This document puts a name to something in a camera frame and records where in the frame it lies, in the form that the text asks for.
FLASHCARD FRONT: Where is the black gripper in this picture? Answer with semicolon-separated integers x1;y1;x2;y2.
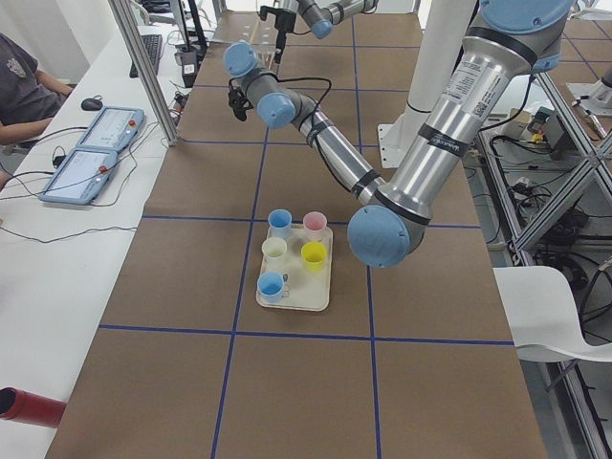
228;78;252;121
258;6;296;64

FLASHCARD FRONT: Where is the yellow plastic cup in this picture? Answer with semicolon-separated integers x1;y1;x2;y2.
300;241;328;273

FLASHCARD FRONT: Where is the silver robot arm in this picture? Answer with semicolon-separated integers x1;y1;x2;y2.
258;0;379;64
223;1;572;268

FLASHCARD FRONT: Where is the blue cup far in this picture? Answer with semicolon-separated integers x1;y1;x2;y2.
268;208;293;239

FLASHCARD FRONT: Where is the blue cup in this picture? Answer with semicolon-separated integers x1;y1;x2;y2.
256;272;290;305
268;208;293;239

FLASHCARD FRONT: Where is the pink plastic cup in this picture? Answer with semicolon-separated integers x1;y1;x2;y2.
302;211;328;241

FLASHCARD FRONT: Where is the cream white cup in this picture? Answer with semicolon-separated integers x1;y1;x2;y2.
261;236;288;272

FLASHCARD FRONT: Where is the blue cup near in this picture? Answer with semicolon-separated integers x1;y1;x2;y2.
256;272;290;305

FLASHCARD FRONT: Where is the black keyboard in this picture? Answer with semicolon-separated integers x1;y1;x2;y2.
141;33;164;75

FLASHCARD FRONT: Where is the upper blue teach pendant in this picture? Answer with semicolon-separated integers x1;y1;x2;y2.
76;106;145;152

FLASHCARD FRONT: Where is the blue teach pendant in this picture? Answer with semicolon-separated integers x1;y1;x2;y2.
76;106;145;152
38;148;119;206

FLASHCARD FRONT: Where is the black computer mouse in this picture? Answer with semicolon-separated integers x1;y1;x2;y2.
80;98;103;111

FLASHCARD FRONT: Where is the lower blue teach pendant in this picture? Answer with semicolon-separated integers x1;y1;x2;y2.
38;148;119;206

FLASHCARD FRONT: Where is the cream plastic tray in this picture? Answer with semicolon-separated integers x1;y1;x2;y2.
255;225;334;312

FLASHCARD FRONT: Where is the seated person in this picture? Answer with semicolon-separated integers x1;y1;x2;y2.
1;34;73;145

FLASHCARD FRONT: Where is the red cylinder bottle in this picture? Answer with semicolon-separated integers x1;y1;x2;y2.
1;387;66;428

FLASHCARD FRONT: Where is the white chair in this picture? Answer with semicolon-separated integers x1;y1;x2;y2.
493;266;611;363

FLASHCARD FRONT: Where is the white wire cup rack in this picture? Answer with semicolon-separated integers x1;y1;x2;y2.
241;16;277;72

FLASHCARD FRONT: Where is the aluminium frame post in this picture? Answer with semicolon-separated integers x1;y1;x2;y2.
108;0;179;146

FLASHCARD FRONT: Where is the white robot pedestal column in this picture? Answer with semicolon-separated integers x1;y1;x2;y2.
378;0;478;168

